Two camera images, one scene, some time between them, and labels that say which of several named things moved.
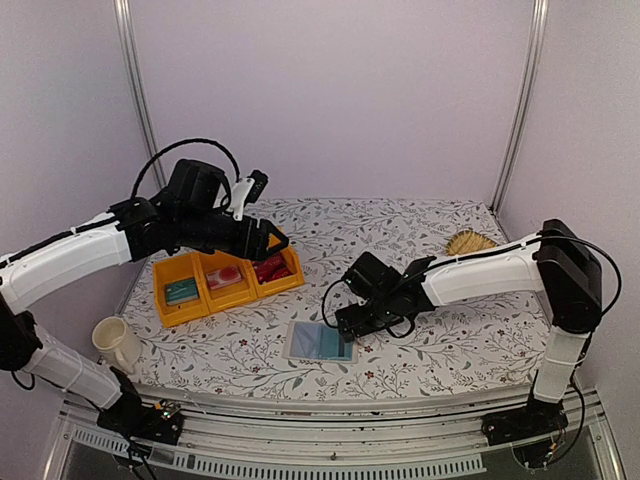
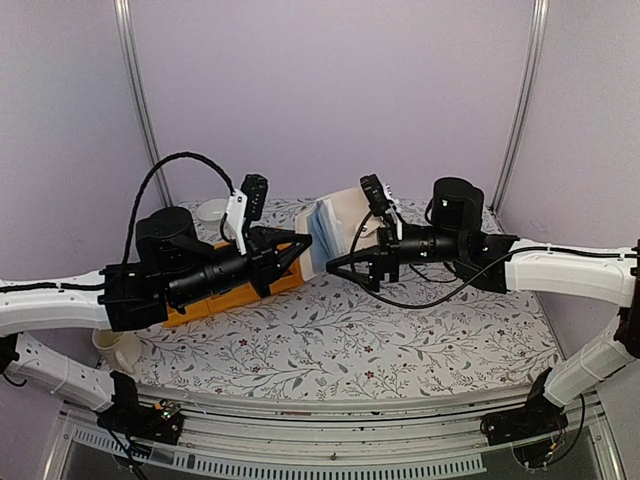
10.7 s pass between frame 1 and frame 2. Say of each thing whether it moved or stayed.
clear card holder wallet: moved
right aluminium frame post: stayed
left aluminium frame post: stayed
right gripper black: moved
